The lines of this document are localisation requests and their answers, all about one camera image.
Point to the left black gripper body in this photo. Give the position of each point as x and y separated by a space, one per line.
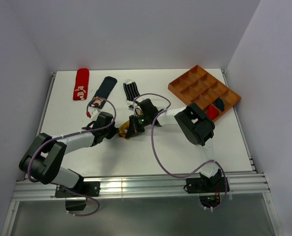
110 132

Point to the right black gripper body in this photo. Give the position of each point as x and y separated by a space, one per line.
139 123

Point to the yellow sock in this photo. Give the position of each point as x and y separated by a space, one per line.
123 130

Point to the black white striped sock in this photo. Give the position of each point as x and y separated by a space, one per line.
131 92

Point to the red sock with santa pattern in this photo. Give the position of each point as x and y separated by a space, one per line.
212 112

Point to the plain navy ankle sock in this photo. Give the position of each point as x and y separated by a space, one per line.
220 104

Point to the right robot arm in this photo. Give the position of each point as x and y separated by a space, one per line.
195 124

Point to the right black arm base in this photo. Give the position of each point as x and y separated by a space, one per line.
213 186

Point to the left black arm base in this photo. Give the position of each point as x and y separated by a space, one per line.
76 199

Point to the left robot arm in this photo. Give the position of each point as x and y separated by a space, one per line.
43 159

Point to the navy sock with bear pattern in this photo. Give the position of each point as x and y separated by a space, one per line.
103 92

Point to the red sock with white figure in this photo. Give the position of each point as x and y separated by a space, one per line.
80 91

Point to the orange compartment tray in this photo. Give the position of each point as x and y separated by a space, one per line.
202 88

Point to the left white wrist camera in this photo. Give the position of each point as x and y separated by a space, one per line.
93 113

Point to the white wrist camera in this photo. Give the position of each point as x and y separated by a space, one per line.
135 109
93 113

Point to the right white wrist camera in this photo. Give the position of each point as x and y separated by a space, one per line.
135 109

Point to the aluminium front rail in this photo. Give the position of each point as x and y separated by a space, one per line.
140 187

